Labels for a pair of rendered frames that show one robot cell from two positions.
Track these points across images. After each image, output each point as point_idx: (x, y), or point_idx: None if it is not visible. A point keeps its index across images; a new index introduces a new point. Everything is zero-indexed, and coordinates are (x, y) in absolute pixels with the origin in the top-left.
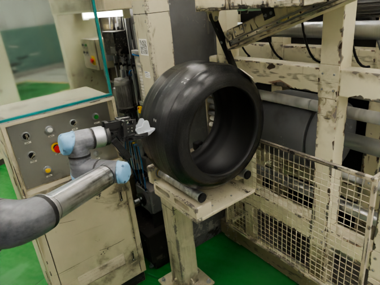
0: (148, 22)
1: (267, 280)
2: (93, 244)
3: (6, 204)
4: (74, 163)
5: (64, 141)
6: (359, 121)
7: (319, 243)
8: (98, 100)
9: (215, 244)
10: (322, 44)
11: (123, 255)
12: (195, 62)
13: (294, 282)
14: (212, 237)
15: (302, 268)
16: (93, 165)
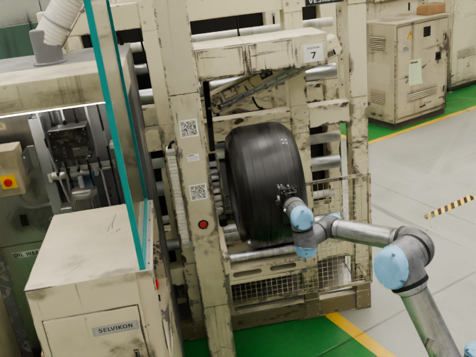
0: (200, 100)
1: (275, 336)
2: None
3: (418, 231)
4: (312, 233)
5: (311, 212)
6: None
7: (312, 261)
8: (151, 208)
9: (197, 353)
10: (290, 91)
11: None
12: (255, 127)
13: (291, 321)
14: (184, 351)
15: (321, 285)
16: (321, 227)
